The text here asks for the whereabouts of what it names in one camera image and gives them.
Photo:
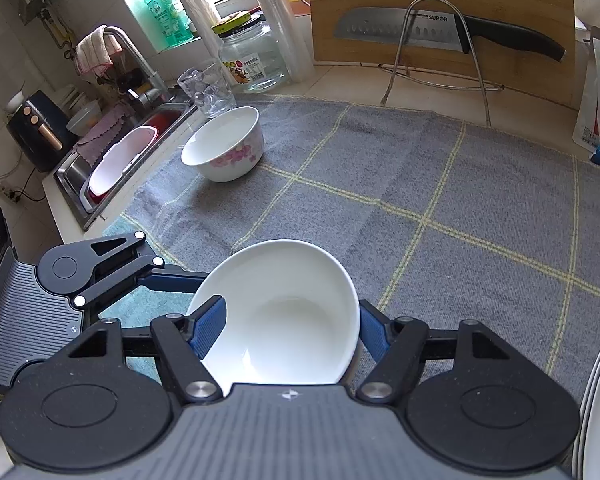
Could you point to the pink dish towel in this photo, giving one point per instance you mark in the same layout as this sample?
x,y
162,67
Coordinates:
x,y
95,50

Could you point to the steel sink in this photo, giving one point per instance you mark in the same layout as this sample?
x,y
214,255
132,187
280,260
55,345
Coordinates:
x,y
75,180

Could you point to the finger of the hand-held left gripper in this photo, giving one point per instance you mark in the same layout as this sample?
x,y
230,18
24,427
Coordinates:
x,y
180,279

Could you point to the glass jar with green lid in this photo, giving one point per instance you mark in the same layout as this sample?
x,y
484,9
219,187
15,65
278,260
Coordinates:
x,y
252,55

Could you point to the white pink-flower bowl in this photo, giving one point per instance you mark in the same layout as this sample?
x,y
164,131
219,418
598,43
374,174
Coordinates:
x,y
280,310
230,160

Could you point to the white and blue salt bag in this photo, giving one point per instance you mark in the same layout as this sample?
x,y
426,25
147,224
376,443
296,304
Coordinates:
x,y
597,110

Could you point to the grey checked mat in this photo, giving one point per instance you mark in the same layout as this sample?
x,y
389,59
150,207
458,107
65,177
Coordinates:
x,y
430,260

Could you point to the pink and white basin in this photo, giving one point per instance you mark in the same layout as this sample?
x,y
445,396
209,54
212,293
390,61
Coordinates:
x,y
120,160

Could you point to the white fruit-print deep plate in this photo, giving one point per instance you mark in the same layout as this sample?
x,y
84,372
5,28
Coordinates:
x,y
580,435

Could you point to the white plastic bag roll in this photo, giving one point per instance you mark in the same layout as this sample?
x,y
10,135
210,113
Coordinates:
x,y
197,15

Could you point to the green dish soap bottle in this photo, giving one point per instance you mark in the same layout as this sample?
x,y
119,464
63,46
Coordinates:
x,y
165,10

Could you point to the clear drinking glass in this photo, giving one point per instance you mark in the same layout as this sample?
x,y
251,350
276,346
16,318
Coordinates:
x,y
207,90

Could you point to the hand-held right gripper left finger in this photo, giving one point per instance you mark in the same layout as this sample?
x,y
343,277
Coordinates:
x,y
211,325

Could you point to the clear plastic wrap roll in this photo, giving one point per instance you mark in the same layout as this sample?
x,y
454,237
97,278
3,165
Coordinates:
x,y
280,25

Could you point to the black air fryer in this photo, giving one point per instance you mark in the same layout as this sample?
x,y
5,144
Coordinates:
x,y
37,130

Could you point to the white power strip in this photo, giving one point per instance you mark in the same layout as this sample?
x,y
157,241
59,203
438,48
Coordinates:
x,y
11,194

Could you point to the metal faucet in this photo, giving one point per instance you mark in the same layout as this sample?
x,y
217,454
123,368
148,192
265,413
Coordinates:
x,y
140,60

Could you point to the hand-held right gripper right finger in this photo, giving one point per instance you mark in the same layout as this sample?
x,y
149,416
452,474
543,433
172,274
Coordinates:
x,y
375,332

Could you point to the teal printed towel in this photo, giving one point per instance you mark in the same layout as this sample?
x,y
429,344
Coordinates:
x,y
155,310

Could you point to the purple dish cloth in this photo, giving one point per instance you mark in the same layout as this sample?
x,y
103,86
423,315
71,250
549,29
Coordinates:
x,y
100,135

